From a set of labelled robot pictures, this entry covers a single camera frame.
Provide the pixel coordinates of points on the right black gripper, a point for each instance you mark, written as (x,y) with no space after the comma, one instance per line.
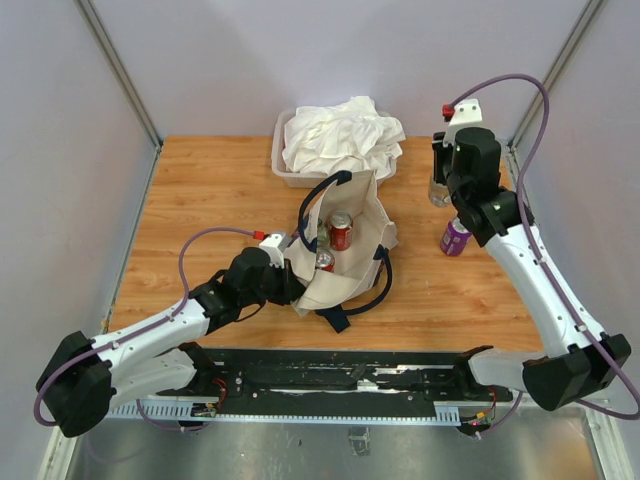
(439,152)

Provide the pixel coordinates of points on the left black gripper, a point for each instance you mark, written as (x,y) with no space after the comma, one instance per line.
(291,287)

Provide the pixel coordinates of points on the clear glass bottle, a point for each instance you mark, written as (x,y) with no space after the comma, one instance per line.
(438,193)
(322,235)

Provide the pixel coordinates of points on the beige canvas tote bag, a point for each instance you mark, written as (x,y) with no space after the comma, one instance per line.
(362,275)

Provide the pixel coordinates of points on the purple soda can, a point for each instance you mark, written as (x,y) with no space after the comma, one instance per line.
(455,238)

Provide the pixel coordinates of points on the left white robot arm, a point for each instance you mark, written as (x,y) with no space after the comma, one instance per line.
(88,377)

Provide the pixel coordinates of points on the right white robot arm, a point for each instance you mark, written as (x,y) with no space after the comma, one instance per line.
(579,358)

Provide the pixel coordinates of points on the red soda can front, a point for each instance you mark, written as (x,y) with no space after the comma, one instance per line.
(324,260)

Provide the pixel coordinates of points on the red soda can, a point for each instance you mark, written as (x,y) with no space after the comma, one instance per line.
(340,226)
(324,260)

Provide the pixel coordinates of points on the red soda can back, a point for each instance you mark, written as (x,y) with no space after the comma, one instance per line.
(340,226)

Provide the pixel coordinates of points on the white crumpled cloth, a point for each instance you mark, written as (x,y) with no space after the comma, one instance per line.
(345,135)

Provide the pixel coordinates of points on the clear plastic bin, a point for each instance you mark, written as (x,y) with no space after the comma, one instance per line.
(280,155)

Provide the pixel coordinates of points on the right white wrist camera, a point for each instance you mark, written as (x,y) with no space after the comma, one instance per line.
(464,114)

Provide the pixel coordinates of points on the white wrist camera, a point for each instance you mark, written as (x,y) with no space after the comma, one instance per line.
(464,114)
(275,244)

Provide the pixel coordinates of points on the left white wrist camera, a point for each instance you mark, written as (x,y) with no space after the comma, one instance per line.
(275,244)

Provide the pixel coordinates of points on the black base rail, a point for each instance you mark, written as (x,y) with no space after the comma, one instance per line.
(323,386)

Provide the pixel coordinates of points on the right aluminium frame post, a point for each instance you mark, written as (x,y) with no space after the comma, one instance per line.
(586,18)

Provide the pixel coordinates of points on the aluminium frame post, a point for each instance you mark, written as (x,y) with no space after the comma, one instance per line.
(586,18)
(101,36)

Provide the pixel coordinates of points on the left aluminium frame post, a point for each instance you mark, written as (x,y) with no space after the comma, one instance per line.
(101,36)

